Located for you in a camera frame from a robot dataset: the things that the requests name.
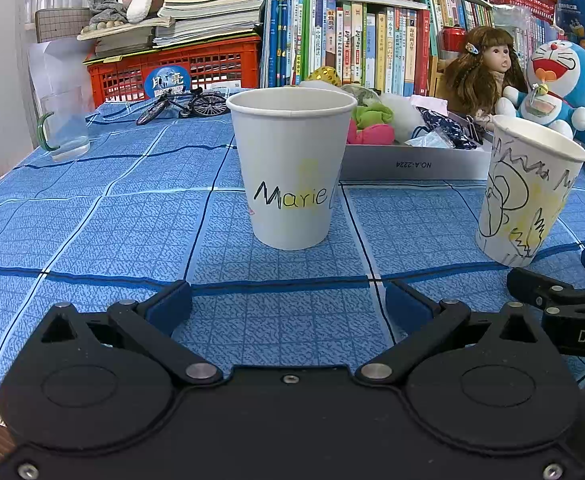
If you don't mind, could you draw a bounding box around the clear plastic packet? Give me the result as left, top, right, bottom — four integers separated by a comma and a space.
405, 127, 457, 151

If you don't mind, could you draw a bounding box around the white foam wrap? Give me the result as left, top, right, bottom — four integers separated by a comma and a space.
380, 92, 426, 142

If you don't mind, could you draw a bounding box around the dark blue patterned cloth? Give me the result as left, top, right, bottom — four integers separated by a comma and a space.
411, 106, 479, 152

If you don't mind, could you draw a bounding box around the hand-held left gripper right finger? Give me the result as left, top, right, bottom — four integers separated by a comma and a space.
355, 279, 548, 387

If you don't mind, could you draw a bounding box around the stack of flat books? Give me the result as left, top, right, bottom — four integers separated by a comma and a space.
77, 0, 266, 58

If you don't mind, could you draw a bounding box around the glass mug with green handle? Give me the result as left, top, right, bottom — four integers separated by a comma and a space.
36, 86, 92, 162

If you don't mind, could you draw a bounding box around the grey grid cutting mat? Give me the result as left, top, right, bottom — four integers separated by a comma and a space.
35, 7, 96, 44

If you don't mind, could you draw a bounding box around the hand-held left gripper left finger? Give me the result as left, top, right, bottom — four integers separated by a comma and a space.
37, 280, 223, 387

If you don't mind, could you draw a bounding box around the black binder clip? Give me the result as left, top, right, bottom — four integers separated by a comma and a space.
465, 115, 484, 145

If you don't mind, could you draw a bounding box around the pale pink cloth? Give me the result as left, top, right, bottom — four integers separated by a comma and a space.
415, 95, 448, 113

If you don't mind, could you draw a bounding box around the white paper sheet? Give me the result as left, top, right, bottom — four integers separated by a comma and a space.
27, 40, 97, 111

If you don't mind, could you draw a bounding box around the doll with brown hair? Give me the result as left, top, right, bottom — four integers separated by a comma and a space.
445, 26, 528, 123

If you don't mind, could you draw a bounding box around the black miniature bicycle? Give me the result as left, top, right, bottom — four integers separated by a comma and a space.
136, 86, 229, 127

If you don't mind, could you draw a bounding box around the white paper cup with lettering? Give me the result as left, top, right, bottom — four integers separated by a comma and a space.
226, 87, 358, 252

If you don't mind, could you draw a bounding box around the bright green scrunchie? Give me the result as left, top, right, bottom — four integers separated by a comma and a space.
351, 102, 396, 127

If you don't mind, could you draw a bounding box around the red plastic crate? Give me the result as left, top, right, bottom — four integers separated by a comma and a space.
83, 35, 262, 109

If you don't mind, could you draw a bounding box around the shallow white cardboard box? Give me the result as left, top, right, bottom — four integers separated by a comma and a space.
340, 92, 496, 182

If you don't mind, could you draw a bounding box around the gold sequin bow hair clip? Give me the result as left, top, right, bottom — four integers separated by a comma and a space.
307, 66, 343, 88

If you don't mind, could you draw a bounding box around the row of upright books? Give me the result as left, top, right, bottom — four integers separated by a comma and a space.
260, 0, 558, 97

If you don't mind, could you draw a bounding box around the round blue card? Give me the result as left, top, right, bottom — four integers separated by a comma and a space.
144, 66, 192, 99

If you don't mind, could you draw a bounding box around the blue white cat plush toy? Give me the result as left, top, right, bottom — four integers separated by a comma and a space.
495, 40, 585, 163

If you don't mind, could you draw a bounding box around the white paper cup with drawing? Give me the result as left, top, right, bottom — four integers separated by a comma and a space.
475, 114, 585, 268

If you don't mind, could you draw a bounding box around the blue checked tablecloth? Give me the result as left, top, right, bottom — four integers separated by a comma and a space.
0, 95, 585, 401

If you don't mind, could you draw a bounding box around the grey plush with beads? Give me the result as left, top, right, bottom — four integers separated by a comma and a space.
80, 0, 129, 36

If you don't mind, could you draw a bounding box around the pale green floral scrunchie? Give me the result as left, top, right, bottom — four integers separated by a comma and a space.
341, 84, 381, 107

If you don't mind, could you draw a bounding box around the pink scrunchie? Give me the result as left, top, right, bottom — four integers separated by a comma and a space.
347, 121, 396, 146

